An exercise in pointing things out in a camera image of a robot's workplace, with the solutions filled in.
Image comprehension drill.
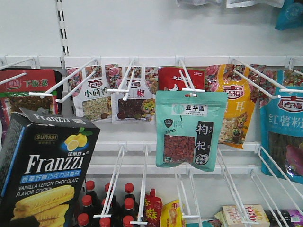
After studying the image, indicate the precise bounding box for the teal goji berry bag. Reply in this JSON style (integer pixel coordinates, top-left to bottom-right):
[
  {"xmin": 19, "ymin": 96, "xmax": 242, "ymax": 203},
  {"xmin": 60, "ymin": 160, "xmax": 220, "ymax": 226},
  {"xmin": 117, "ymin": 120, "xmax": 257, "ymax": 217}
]
[{"xmin": 156, "ymin": 91, "xmax": 228, "ymax": 172}]

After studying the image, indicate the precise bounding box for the black Franzzi cookie box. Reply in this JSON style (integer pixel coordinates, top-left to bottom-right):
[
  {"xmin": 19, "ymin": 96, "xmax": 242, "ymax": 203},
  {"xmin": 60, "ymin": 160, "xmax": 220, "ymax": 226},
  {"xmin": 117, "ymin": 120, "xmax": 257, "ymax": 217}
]
[{"xmin": 0, "ymin": 108, "xmax": 100, "ymax": 227}]

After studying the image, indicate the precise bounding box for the white peppercorn bag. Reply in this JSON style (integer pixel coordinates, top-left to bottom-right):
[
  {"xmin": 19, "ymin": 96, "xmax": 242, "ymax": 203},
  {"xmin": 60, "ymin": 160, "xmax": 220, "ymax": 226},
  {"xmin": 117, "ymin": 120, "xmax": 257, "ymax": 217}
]
[{"xmin": 111, "ymin": 66, "xmax": 156, "ymax": 124}]

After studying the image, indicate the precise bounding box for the red tea packet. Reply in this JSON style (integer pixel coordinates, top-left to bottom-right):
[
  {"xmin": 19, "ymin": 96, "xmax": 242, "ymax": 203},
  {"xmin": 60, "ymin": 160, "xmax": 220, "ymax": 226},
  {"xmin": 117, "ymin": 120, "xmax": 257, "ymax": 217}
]
[{"xmin": 158, "ymin": 66, "xmax": 205, "ymax": 91}]

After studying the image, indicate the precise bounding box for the white fennel seed bag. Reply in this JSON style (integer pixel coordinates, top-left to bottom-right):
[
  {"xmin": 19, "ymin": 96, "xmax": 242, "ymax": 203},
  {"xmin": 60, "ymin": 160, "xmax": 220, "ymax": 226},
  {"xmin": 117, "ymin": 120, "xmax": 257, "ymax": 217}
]
[{"xmin": 68, "ymin": 65, "xmax": 112, "ymax": 123}]

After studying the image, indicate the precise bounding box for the dark soy sauce bottle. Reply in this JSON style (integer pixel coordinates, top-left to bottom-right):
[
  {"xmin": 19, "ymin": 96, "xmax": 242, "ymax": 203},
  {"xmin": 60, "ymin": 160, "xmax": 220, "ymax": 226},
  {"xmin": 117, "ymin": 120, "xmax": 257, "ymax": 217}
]
[
  {"xmin": 124, "ymin": 183, "xmax": 135, "ymax": 202},
  {"xmin": 121, "ymin": 198, "xmax": 138, "ymax": 221}
]

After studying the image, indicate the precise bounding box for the yellow white fungus bag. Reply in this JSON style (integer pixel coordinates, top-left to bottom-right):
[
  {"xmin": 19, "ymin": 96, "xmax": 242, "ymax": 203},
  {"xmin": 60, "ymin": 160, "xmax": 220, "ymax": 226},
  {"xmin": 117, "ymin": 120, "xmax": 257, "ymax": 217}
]
[{"xmin": 205, "ymin": 64, "xmax": 258, "ymax": 149}]

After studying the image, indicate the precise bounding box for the red spouted sauce pouch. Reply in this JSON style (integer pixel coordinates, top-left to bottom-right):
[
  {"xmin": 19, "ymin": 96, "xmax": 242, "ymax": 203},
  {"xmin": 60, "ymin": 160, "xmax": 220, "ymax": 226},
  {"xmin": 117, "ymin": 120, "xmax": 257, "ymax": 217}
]
[{"xmin": 143, "ymin": 188, "xmax": 162, "ymax": 227}]

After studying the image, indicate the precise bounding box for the yellow nabati wafer box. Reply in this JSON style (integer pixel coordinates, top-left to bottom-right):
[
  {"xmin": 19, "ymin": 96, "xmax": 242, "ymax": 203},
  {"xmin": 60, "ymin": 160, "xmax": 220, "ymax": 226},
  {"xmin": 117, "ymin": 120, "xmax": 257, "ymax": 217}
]
[{"xmin": 160, "ymin": 200, "xmax": 185, "ymax": 227}]

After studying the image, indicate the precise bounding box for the blue sweet potato noodle bag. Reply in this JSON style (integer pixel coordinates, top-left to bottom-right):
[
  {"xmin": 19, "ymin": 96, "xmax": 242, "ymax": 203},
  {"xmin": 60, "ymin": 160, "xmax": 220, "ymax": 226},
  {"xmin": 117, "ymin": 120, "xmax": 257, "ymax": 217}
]
[{"xmin": 258, "ymin": 69, "xmax": 303, "ymax": 183}]

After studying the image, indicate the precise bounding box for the red pickled vegetable bag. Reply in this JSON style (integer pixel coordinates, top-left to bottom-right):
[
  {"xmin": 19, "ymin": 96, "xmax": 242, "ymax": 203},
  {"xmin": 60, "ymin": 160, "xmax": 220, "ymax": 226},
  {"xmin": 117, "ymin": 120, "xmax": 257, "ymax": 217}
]
[{"xmin": 0, "ymin": 69, "xmax": 63, "ymax": 118}]

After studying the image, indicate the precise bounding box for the Pocky biscuit box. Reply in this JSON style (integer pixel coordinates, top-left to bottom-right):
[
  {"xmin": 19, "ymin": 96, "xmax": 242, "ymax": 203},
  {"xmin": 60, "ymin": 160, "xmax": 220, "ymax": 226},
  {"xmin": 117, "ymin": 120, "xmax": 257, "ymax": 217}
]
[{"xmin": 222, "ymin": 204, "xmax": 270, "ymax": 227}]

